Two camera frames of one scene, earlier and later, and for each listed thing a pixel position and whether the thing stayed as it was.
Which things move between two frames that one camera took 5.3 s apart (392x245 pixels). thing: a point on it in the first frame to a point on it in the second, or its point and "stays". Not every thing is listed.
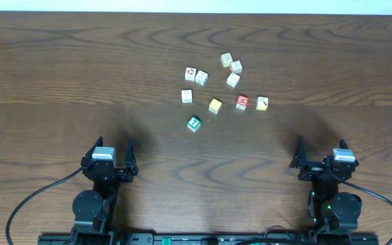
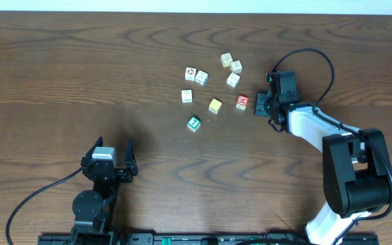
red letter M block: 242,102 stays
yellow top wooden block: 215,105 stays
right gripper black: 312,169 to 260,101
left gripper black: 122,171 stays
